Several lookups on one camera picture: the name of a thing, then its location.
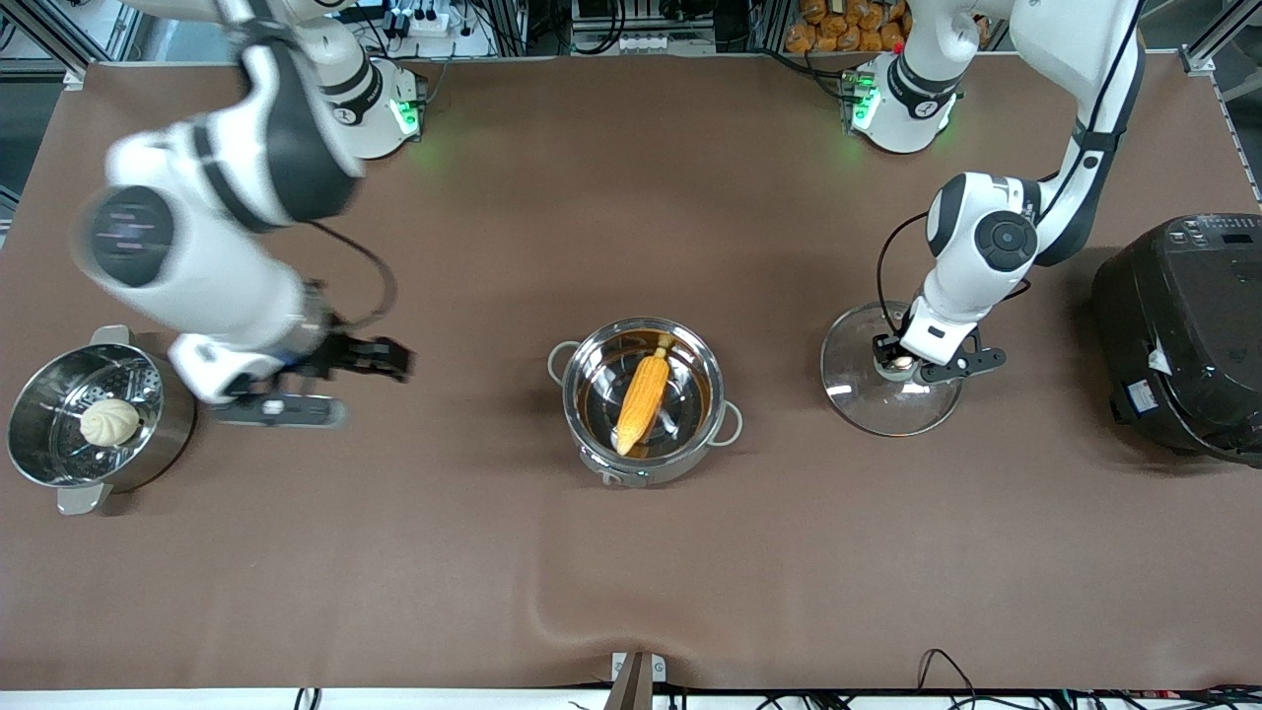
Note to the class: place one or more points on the white steamed bun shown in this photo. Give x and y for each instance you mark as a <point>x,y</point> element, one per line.
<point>109,422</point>

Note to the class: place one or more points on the white power strip with plugs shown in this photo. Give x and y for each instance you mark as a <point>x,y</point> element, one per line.
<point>430,22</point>

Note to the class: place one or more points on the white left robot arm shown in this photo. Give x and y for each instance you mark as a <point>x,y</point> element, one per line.
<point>1085,79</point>

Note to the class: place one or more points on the aluminium frame profile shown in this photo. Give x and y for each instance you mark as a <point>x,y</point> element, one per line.
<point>1218,35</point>
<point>49,35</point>

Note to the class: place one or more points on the stainless steel steamer pot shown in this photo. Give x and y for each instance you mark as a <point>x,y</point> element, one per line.
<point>168,434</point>

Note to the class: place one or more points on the yellow corn cob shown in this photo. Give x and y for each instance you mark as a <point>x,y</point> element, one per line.
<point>643,394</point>

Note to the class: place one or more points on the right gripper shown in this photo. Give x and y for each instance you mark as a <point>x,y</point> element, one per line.
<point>347,352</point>

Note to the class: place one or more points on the pile of orange breads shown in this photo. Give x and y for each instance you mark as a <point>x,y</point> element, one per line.
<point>848,28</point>

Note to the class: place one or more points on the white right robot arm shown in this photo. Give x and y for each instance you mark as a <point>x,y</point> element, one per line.
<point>227,177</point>

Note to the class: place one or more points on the brown table cloth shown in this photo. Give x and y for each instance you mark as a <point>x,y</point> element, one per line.
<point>592,582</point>

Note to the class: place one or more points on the black rice cooker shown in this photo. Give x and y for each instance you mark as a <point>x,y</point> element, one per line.
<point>1183,335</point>

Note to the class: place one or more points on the glass pot lid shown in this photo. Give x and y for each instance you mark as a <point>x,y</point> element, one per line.
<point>868,406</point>

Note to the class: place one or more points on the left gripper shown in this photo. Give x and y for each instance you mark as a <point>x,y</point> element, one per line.
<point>884,351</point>

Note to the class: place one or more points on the metal table bracket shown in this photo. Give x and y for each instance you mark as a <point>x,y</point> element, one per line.
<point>638,675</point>

